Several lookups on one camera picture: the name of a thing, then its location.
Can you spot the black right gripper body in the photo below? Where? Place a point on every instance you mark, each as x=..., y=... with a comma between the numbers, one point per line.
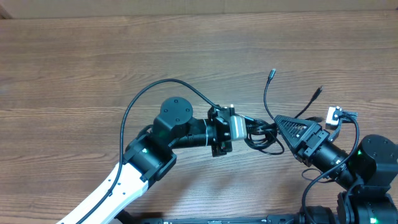
x=306, y=155

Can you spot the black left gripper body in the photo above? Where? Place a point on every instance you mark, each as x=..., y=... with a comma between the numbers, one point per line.
x=219, y=149

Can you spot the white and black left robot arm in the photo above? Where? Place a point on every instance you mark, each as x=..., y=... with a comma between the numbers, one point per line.
x=149, y=157

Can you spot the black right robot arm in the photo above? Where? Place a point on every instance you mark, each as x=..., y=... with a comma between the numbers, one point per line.
x=365, y=173

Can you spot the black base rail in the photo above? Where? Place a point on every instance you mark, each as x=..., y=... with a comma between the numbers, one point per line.
x=217, y=221

